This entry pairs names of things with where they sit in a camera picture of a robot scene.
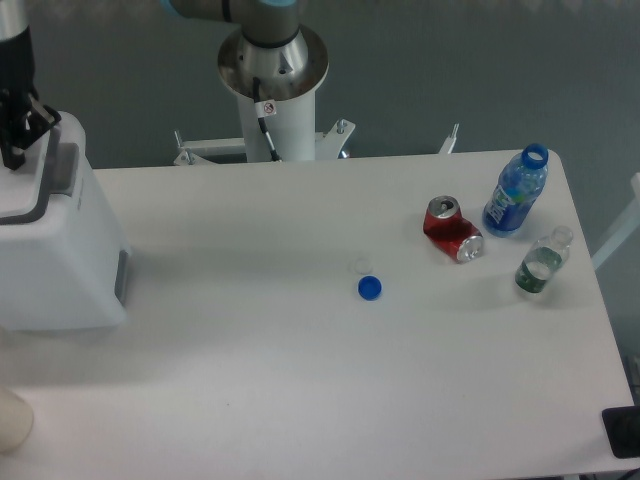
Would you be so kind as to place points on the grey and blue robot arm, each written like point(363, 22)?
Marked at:
point(272, 63)

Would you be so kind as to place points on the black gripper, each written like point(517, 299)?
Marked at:
point(22, 117)

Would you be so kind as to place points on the blue plastic bottle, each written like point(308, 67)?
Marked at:
point(519, 185)

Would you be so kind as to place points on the clear white bottle cap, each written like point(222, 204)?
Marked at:
point(362, 265)

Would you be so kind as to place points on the white base frame bracket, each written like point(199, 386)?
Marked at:
point(328, 145)

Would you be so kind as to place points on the clear bottle green label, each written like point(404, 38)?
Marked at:
point(543, 260)

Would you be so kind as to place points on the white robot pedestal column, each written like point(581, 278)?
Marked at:
point(290, 123)

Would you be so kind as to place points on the white frame at right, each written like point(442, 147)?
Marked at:
point(623, 226)

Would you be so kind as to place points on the crushed red soda can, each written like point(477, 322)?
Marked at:
point(446, 227)

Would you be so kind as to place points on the white trash can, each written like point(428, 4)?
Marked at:
point(67, 270)

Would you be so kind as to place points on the beige cylinder object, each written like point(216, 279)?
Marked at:
point(17, 419)

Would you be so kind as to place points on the blue bottle cap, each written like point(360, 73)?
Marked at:
point(369, 288)

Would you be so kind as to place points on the black device at corner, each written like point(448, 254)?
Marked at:
point(622, 429)

